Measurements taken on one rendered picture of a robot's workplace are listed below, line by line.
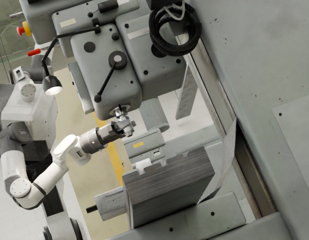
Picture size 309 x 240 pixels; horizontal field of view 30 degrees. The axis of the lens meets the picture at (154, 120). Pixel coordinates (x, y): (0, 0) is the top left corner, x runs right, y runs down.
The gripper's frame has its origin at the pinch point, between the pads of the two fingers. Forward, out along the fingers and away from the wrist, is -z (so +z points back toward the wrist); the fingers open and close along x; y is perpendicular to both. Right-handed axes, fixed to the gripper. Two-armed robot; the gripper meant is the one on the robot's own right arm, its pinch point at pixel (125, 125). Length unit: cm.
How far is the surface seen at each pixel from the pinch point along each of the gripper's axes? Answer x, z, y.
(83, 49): -11.4, 1.2, -30.8
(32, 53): -2, 27, -45
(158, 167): -59, -26, 32
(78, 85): -6.8, 10.2, -20.6
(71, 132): 147, 93, -58
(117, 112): -2.3, 0.6, -5.3
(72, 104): 150, 87, -77
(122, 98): -7.5, -5.1, -7.7
